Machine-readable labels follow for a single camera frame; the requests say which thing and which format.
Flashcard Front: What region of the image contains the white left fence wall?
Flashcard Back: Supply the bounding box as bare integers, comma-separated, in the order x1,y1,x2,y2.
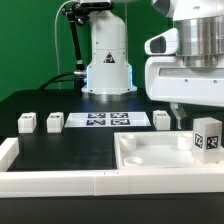
0,138,19,172

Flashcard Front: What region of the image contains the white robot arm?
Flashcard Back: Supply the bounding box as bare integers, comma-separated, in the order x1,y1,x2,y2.
62,0,224,110

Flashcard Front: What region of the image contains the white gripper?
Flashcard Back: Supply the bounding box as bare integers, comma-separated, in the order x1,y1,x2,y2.
145,56,224,130

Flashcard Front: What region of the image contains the white square tabletop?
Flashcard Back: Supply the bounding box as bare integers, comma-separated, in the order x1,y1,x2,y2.
114,131,224,169

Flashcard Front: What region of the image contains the white marker sheet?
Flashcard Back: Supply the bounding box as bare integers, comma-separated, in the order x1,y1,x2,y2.
65,112,151,128

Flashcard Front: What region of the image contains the black cable bundle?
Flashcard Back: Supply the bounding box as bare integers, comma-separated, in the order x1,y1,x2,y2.
38,6,88,91

